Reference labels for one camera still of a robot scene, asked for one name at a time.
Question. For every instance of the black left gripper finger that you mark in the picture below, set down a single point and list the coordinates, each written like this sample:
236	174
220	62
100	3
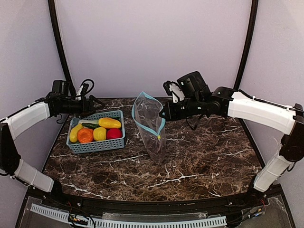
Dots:
90	110
94	100

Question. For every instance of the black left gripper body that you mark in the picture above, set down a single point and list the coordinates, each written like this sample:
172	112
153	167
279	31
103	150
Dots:
86	106

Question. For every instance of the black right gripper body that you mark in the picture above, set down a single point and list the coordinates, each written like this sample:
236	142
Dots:
166	110

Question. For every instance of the clear zip top bag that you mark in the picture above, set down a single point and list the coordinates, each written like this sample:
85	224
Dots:
145	113

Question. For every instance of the yellow mango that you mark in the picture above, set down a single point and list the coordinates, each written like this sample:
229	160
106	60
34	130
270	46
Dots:
110	126

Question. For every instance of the white garlic bulb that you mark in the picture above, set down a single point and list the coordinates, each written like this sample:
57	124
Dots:
95	120

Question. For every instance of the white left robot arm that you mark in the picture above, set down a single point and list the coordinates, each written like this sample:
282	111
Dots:
56	102

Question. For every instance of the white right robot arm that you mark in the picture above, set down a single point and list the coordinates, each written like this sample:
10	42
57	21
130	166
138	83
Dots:
191	96

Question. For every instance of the green cucumber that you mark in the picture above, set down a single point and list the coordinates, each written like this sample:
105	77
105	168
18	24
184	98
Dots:
90	125

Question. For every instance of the yellow lemon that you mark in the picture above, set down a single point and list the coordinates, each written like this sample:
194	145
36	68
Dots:
99	134

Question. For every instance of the orange fruit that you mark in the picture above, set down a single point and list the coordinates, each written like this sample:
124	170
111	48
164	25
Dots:
85	135

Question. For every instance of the yellow pear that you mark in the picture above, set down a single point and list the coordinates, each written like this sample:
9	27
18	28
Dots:
73	133

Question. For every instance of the red apple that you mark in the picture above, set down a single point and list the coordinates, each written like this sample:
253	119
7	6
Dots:
114	133

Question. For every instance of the light blue plastic basket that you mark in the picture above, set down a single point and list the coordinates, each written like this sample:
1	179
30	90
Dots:
98	146

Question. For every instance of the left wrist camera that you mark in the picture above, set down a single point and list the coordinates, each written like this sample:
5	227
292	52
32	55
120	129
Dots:
86	87

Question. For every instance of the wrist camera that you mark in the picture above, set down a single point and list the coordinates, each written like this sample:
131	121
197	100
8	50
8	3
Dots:
86	87
173	89

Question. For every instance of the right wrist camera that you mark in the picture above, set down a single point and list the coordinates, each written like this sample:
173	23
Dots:
173	89

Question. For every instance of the black front rail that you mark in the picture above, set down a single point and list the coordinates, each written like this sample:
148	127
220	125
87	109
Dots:
228	205

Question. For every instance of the light blue cable duct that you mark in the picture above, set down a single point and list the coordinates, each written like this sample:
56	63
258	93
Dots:
116	220

